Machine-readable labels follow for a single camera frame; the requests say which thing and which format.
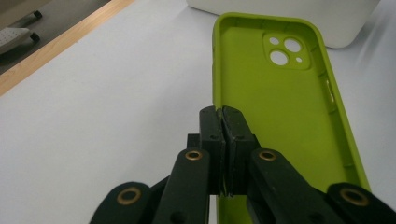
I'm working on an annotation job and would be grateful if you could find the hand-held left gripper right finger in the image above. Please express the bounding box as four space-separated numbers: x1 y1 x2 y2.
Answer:
221 105 262 198

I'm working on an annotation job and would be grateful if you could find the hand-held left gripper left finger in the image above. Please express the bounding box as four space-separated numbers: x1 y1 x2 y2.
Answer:
186 105 227 197

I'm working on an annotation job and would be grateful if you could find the green phone case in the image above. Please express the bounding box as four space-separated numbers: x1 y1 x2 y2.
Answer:
212 12 372 224

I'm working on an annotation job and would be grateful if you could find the white plastic storage box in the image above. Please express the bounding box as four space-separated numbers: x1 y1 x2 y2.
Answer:
186 0 381 49

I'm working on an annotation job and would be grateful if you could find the wooden table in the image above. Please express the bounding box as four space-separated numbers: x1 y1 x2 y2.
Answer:
0 0 135 97

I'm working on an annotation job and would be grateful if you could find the grey device with black feet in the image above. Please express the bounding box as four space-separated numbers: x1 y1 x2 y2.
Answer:
0 10 44 56

